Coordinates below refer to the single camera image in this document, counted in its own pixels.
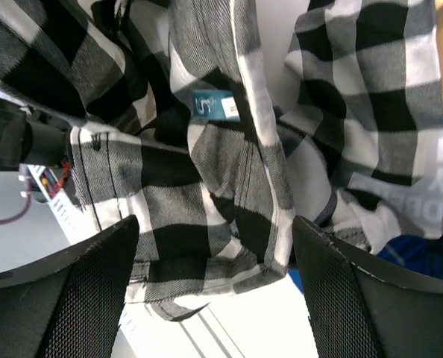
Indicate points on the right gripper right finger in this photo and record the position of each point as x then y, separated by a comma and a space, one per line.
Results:
363, 306

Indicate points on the aluminium mounting rail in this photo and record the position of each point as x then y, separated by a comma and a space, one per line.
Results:
143, 334

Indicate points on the slotted grey cable duct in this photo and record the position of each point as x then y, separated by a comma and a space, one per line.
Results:
68, 216

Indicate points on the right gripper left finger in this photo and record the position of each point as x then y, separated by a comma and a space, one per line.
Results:
69, 303

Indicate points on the black white checkered shirt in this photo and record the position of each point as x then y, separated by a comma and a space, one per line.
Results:
171, 122

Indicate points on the blue plaid shirt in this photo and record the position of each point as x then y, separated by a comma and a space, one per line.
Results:
424, 256

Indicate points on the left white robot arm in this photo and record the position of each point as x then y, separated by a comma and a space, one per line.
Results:
29, 136

